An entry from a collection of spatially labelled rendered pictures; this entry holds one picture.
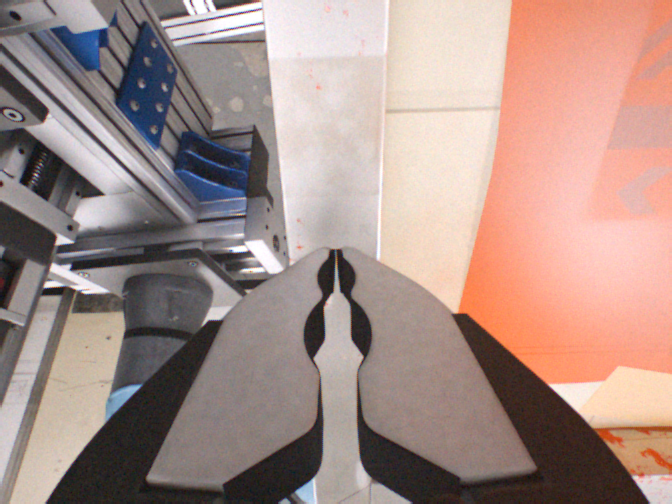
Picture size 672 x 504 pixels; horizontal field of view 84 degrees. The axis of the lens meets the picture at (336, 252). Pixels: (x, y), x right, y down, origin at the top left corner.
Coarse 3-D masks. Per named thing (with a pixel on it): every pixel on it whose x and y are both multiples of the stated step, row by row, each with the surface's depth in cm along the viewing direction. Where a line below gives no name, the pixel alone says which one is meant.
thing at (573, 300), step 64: (512, 0) 14; (576, 0) 14; (640, 0) 14; (512, 64) 15; (576, 64) 15; (512, 128) 16; (576, 128) 16; (512, 192) 18; (576, 192) 18; (512, 256) 20; (576, 256) 20; (640, 256) 20; (512, 320) 22; (576, 320) 22; (640, 320) 22
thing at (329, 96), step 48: (288, 0) 11; (336, 0) 11; (384, 0) 11; (288, 48) 11; (336, 48) 11; (384, 48) 11; (288, 96) 12; (336, 96) 12; (384, 96) 12; (288, 144) 13; (336, 144) 13; (384, 144) 13; (288, 192) 14; (336, 192) 14; (288, 240) 15; (336, 240) 15; (336, 288) 16; (336, 336) 18; (336, 384) 19; (336, 432) 21; (624, 432) 27; (336, 480) 24
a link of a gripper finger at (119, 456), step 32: (192, 352) 8; (160, 384) 8; (128, 416) 7; (160, 416) 7; (96, 448) 6; (128, 448) 6; (160, 448) 6; (64, 480) 6; (96, 480) 6; (128, 480) 6
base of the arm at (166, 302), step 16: (128, 288) 62; (144, 288) 61; (160, 288) 61; (176, 288) 62; (192, 288) 63; (208, 288) 67; (128, 304) 61; (144, 304) 60; (160, 304) 60; (176, 304) 62; (192, 304) 63; (208, 304) 67; (128, 320) 61; (144, 320) 60; (160, 320) 60; (176, 320) 61; (192, 320) 63; (128, 336) 59; (176, 336) 60
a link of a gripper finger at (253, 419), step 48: (288, 288) 10; (240, 336) 9; (288, 336) 9; (192, 384) 8; (240, 384) 7; (288, 384) 7; (192, 432) 7; (240, 432) 7; (288, 432) 7; (192, 480) 6; (240, 480) 6; (288, 480) 7
